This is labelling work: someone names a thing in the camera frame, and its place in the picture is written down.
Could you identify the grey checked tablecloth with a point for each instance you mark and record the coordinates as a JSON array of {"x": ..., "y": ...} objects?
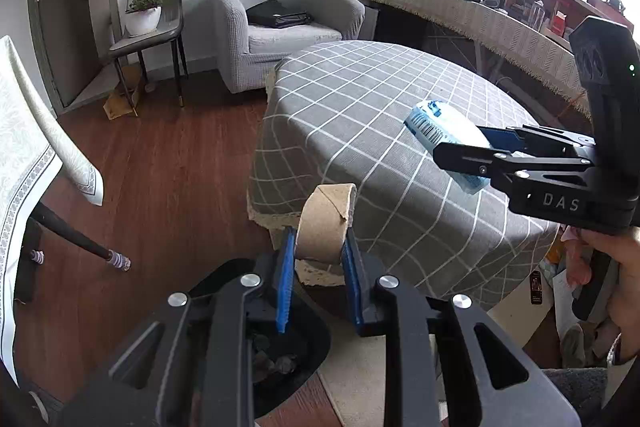
[{"x": 336, "y": 114}]

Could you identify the beige fringed desk cloth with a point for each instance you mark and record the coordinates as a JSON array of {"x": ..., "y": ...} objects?
[{"x": 517, "y": 43}]

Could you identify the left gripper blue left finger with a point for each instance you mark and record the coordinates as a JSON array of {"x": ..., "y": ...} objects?
[{"x": 277, "y": 273}]

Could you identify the white blue tissue pack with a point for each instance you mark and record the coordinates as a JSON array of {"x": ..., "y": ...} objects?
[{"x": 433, "y": 122}]

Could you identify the black handbag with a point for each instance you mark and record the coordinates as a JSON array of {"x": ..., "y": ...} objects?
[{"x": 273, "y": 14}]

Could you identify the person's right hand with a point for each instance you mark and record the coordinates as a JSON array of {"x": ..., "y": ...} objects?
[{"x": 623, "y": 306}]

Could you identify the dark green trash bin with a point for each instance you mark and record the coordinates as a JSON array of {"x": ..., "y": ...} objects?
[{"x": 246, "y": 369}]

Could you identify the grey armchair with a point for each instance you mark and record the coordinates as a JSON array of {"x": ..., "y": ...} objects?
[{"x": 246, "y": 51}]

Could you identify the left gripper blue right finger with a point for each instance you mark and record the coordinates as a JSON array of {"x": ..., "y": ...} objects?
[{"x": 367, "y": 300}]

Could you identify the grey dining chair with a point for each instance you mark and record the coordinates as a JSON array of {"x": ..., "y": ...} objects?
[{"x": 163, "y": 24}]

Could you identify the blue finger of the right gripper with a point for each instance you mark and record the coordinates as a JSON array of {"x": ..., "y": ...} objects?
[
  {"x": 551, "y": 160},
  {"x": 530, "y": 137}
]

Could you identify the cardboard paper roll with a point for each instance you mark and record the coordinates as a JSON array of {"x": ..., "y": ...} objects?
[{"x": 323, "y": 224}]

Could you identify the white patterned tablecloth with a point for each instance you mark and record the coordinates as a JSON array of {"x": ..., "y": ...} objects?
[{"x": 34, "y": 149}]

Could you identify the cardboard box on floor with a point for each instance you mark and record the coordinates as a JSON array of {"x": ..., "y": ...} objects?
[{"x": 124, "y": 102}]

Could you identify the black table leg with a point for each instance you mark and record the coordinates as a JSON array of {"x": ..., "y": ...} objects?
[{"x": 50, "y": 220}]

